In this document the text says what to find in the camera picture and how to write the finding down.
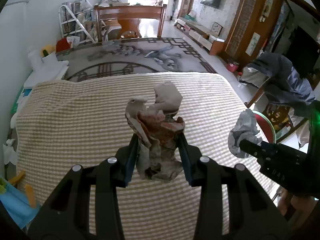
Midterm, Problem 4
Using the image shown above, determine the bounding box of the white tissue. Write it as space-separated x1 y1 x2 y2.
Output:
228 109 262 159

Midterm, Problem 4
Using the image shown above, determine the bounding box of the grey paper ball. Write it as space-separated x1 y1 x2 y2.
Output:
125 81 185 181

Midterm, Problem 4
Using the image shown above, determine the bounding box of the person's right hand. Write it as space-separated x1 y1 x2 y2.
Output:
277 188 319 230

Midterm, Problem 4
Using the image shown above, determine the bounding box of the red bin with green rim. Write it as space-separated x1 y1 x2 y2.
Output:
253 111 276 144

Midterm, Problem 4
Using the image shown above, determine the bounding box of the wooden chair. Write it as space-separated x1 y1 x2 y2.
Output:
245 78 309 143

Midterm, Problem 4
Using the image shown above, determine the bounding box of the beige checkered table cloth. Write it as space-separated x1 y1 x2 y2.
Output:
16 72 246 239

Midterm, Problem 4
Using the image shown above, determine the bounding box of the dark blue jacket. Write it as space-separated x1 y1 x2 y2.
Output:
246 52 319 118

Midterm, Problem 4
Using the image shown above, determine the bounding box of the white low tv cabinet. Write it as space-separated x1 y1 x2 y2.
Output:
174 17 225 56

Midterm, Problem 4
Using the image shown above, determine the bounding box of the grey patterned rug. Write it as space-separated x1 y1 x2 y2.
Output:
57 37 216 82

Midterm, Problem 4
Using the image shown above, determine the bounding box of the white metal shelf rack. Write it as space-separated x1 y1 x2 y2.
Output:
58 0 96 44

